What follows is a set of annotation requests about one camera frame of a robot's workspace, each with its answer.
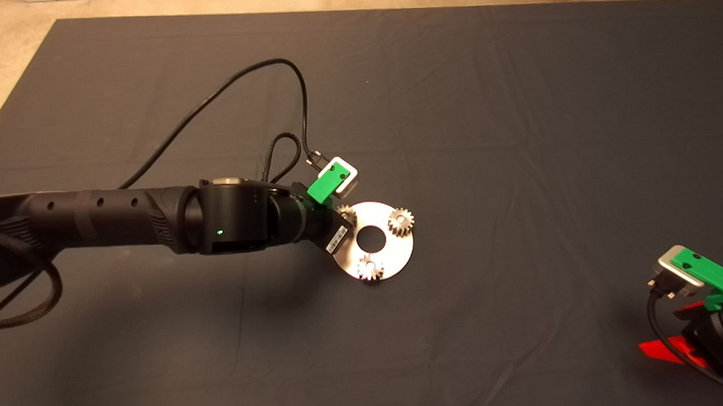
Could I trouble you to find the smooth black camera cable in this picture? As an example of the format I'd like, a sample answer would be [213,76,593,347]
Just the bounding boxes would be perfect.
[645,274,723,406]
[0,56,331,324]

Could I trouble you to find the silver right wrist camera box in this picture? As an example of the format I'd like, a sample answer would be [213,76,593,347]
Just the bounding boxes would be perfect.
[651,244,705,301]

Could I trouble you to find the smooth black left camera cable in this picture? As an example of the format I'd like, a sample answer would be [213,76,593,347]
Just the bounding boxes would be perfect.
[0,56,331,324]

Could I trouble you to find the dark grey table cloth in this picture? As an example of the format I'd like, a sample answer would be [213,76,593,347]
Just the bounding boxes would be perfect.
[0,0,723,406]

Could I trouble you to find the green right camera mount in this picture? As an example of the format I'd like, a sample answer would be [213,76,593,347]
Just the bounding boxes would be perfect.
[670,244,723,314]

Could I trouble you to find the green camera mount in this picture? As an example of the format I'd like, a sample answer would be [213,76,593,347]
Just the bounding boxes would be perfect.
[305,163,354,208]
[670,244,723,314]

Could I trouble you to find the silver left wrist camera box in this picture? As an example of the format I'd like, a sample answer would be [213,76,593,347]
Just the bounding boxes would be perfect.
[320,155,361,200]

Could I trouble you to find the round metal carrier plate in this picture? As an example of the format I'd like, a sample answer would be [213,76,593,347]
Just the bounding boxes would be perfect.
[330,199,416,284]

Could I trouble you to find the green left camera mount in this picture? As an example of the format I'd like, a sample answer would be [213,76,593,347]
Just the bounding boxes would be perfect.
[305,163,354,208]

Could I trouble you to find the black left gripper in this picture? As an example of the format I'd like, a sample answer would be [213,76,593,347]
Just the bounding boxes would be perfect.
[299,193,357,255]

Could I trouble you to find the braided black arm cable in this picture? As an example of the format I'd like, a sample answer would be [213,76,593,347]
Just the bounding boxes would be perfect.
[0,221,65,330]

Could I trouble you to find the braided black left gripper cable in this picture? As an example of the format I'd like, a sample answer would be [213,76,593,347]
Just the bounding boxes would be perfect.
[262,131,306,185]

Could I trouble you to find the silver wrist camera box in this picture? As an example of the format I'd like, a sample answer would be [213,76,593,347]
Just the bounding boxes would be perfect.
[651,244,705,301]
[320,155,361,200]

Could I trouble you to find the smooth black right camera cable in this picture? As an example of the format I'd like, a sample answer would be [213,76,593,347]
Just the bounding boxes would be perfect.
[645,274,723,406]

